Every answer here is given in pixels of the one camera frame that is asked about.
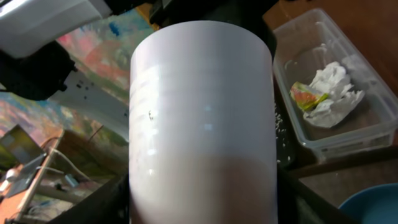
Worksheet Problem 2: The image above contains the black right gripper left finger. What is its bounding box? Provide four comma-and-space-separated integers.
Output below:
48, 174, 129, 224

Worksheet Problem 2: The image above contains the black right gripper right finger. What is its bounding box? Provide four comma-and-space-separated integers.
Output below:
277, 166, 356, 224

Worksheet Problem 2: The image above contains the pile of white rice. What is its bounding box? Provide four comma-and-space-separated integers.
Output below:
274, 104, 291, 167

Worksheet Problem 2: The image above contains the green food wrapper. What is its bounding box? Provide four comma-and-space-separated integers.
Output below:
290, 82, 328, 111

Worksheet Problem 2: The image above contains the white tissue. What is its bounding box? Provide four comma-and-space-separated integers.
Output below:
303, 62, 365, 128

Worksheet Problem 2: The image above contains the pink plastic cup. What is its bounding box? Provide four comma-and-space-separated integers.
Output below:
129, 21, 278, 223

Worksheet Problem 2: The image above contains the clear plastic waste bin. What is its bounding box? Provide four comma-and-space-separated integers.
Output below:
274, 9, 397, 162

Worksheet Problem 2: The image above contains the dark blue plate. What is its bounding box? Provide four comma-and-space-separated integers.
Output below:
339, 183, 397, 224

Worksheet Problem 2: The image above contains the wooden side table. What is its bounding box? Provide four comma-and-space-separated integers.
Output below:
1, 125, 64, 224

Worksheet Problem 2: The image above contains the colourful patterned rug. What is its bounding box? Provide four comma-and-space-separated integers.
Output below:
1, 9, 155, 182

